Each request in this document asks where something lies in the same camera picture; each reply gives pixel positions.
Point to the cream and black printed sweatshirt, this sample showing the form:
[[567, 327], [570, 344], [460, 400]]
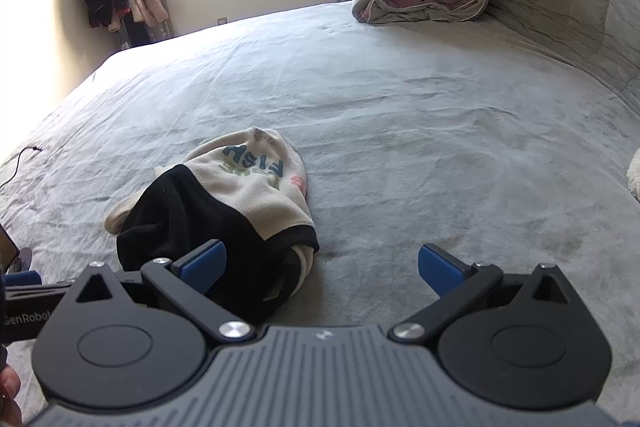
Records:
[[250, 197]]

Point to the person's left hand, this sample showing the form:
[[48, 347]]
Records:
[[9, 387]]

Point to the black phone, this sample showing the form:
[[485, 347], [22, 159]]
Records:
[[6, 247]]

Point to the white plush toy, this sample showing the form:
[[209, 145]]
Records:
[[634, 177]]

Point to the grey bed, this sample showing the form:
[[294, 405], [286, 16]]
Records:
[[400, 117]]

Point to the pink hanging garment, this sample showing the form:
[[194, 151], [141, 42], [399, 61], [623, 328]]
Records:
[[150, 4]]

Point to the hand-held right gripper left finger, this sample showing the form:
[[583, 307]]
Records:
[[205, 264]]

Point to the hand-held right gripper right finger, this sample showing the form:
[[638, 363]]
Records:
[[440, 272]]

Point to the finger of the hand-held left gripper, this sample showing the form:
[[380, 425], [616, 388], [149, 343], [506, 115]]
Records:
[[25, 279]]

